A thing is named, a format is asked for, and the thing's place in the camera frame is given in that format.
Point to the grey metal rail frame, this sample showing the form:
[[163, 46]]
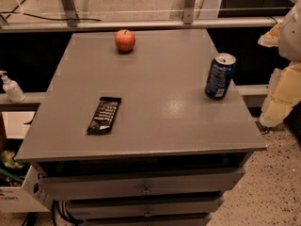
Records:
[[101, 15]]

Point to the blue pepsi can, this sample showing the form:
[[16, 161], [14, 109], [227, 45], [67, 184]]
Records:
[[219, 76]]

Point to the grey drawer cabinet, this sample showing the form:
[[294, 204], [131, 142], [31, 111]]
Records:
[[165, 121]]

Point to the top grey drawer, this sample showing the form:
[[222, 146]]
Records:
[[141, 184]]

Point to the white pump bottle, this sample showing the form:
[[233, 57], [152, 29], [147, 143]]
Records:
[[12, 88]]

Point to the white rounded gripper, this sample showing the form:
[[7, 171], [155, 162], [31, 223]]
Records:
[[291, 35]]

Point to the white cardboard box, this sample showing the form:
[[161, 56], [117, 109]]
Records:
[[20, 189]]

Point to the middle grey drawer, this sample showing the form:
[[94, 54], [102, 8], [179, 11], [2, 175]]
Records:
[[145, 208]]

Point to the red apple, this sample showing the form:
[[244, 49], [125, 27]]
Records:
[[125, 40]]

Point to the grey drawer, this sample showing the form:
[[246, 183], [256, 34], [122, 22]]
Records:
[[141, 184], [145, 208]]

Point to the black snack bar wrapper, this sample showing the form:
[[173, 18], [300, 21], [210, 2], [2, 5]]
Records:
[[103, 119]]

